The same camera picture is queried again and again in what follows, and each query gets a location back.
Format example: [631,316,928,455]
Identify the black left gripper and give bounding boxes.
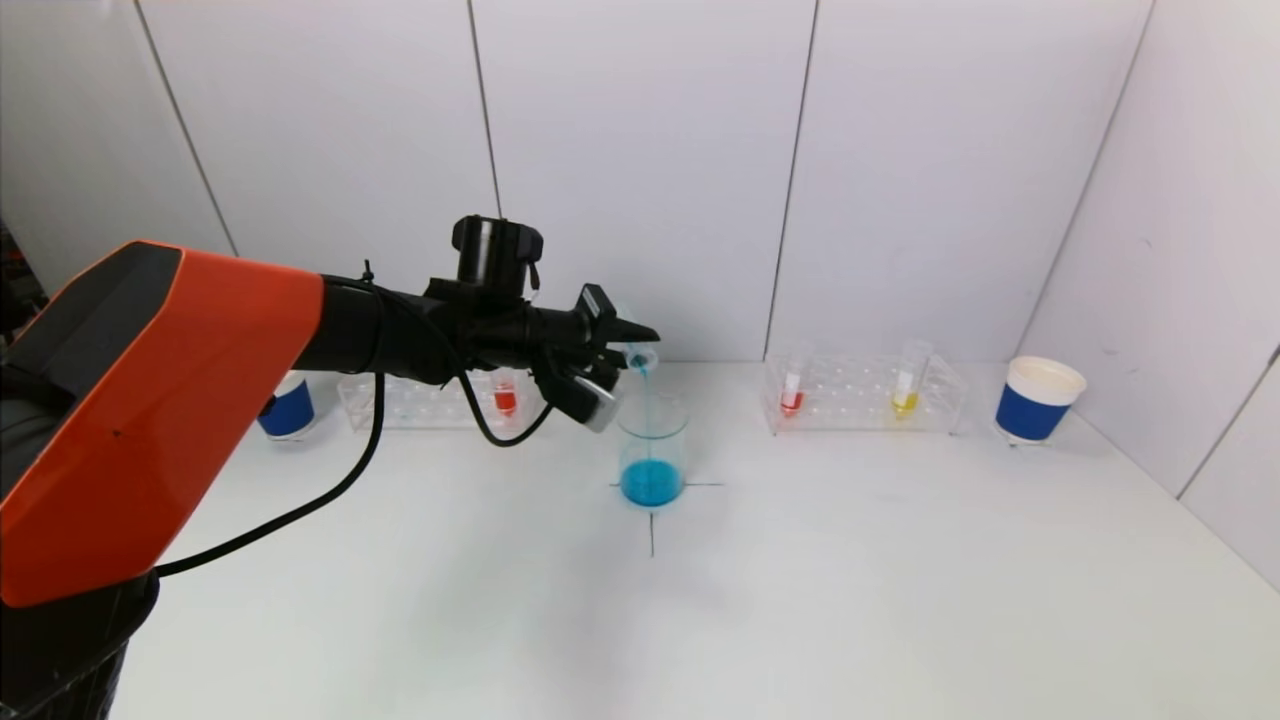
[526,283,661,370]

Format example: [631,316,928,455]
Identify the test tube with blue pigment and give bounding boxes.
[608,298,661,378]

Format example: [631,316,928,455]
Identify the clear glass beaker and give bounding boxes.
[615,393,691,509]

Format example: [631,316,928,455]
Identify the clear acrylic test tube rack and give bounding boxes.
[338,370,532,434]
[759,349,970,437]

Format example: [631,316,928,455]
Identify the test tube with yellow pigment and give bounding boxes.
[891,338,934,420]

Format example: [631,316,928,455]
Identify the blue white paper cup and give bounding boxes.
[257,371,317,442]
[994,356,1089,447]

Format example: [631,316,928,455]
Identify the black office chair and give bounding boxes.
[0,225,51,333]

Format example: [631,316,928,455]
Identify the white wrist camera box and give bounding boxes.
[573,374,623,434]

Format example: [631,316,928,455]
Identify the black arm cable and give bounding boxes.
[150,262,557,580]

